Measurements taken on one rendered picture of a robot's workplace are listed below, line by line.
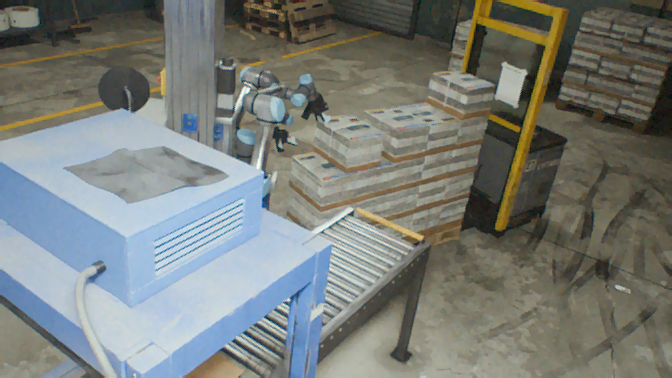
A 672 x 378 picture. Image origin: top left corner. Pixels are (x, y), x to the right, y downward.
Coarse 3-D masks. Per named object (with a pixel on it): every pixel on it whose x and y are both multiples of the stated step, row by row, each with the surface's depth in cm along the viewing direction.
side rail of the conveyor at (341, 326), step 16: (416, 256) 303; (400, 272) 290; (368, 288) 275; (384, 288) 279; (352, 304) 263; (368, 304) 269; (336, 320) 252; (352, 320) 260; (320, 336) 243; (336, 336) 251; (320, 352) 243
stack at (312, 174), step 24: (312, 168) 373; (336, 168) 377; (384, 168) 388; (408, 168) 403; (432, 168) 419; (312, 192) 373; (336, 192) 370; (360, 192) 384; (408, 192) 414; (432, 192) 431; (312, 216) 379; (360, 216) 395; (384, 216) 411; (408, 216) 427; (432, 216) 444; (408, 240) 444; (432, 240) 459
